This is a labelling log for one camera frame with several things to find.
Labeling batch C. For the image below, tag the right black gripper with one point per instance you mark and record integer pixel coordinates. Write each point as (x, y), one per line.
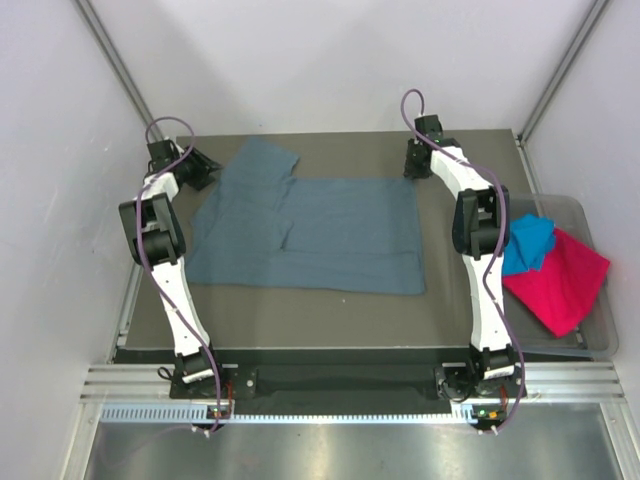
(409, 170)

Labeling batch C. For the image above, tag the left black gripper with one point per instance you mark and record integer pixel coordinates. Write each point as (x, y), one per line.
(204, 166)

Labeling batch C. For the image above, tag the grey-blue t-shirt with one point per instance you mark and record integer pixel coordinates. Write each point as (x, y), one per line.
(262, 226)

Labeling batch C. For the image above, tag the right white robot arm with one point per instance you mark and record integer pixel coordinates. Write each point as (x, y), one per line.
(479, 234)

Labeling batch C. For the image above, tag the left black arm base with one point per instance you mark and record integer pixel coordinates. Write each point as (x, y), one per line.
(237, 383)

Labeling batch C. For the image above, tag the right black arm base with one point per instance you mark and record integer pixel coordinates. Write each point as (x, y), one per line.
(456, 382)

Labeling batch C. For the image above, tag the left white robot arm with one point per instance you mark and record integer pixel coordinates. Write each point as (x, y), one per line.
(151, 227)

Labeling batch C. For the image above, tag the bright blue t-shirt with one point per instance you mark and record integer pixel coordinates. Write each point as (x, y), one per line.
(531, 239)

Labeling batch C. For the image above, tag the magenta t-shirt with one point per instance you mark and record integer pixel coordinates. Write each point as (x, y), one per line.
(563, 292)

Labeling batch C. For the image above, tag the clear plastic bin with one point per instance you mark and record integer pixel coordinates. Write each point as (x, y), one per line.
(596, 336)

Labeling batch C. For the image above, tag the left aluminium frame post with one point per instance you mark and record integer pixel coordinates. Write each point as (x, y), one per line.
(92, 20)

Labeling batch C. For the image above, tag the aluminium frame post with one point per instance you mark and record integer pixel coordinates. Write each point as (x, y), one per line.
(92, 20)
(579, 39)

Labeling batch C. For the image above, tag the right aluminium frame post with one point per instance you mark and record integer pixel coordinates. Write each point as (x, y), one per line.
(579, 39)

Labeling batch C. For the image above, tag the front aluminium rail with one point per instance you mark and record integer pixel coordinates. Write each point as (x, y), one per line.
(546, 382)

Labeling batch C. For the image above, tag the slotted cable duct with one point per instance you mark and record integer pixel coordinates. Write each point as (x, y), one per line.
(204, 414)

